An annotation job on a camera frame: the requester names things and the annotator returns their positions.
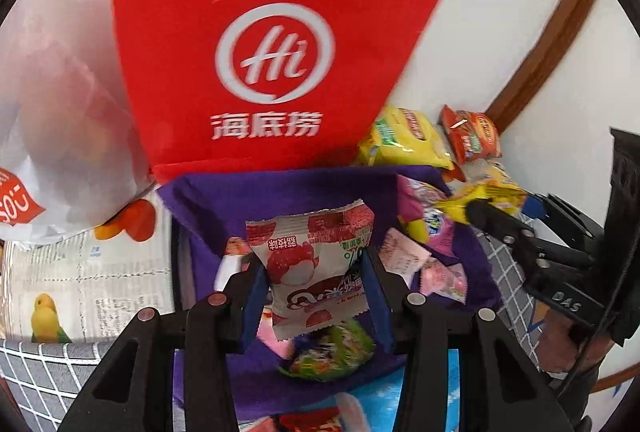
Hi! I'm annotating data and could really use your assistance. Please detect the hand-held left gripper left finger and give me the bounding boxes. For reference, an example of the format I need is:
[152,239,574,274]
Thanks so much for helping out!
[59,257,266,432]

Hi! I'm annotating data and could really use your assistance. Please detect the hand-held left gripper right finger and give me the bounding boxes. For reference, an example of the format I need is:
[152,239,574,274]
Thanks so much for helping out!
[360,247,576,432]

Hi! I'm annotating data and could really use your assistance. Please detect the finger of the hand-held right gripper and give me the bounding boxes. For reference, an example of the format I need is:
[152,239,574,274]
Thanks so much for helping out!
[522,193,603,257]
[465,199,541,263]

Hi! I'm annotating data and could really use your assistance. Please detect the white red fruit snack packet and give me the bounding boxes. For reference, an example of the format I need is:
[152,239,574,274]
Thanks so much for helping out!
[245,198,376,344]

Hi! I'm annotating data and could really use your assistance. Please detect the small pink candy packet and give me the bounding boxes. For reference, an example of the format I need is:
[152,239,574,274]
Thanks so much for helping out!
[419,261,468,303]

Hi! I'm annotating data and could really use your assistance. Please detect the pink snack packet yellow ends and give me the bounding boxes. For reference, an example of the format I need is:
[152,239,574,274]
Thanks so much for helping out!
[397,174,528,257]

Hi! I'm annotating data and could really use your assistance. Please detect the purple fabric storage box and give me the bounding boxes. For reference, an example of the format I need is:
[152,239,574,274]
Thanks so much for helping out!
[155,164,503,425]

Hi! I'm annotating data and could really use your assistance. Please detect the person's right hand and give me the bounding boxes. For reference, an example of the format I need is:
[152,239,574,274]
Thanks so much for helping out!
[537,307,613,375]

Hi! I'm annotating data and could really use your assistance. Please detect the pink wrapper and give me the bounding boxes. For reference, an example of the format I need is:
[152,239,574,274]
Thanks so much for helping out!
[257,307,296,360]

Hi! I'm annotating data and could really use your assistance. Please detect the pale pink snack packet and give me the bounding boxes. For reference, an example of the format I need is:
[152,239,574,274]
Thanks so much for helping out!
[377,227,432,287]

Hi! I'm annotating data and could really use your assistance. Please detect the small red white packet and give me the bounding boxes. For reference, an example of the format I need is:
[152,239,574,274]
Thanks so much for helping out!
[222,237,252,257]

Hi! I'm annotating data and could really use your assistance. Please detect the green snack packet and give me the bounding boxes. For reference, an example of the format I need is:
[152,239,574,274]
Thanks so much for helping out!
[277,319,377,383]

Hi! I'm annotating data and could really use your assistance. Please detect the orange chip bag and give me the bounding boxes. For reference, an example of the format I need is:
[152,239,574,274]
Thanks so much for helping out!
[439,104,502,163]

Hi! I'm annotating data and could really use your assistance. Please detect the light blue box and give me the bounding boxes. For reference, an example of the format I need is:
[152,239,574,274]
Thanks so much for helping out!
[240,349,461,432]

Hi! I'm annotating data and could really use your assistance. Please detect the yellow chip bag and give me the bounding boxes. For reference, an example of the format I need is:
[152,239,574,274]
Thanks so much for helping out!
[355,106,456,171]

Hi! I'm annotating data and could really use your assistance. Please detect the printed newspaper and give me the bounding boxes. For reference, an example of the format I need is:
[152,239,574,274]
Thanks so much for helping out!
[0,159,501,344]

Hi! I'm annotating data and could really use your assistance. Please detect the grey checked bed sheet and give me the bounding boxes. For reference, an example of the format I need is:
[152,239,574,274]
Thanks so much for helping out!
[0,212,556,432]

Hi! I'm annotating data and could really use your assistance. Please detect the white plastic bag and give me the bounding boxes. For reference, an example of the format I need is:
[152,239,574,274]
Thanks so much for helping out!
[0,0,156,245]

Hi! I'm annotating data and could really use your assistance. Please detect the brown wooden door frame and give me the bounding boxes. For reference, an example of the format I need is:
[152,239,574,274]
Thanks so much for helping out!
[487,0,603,127]

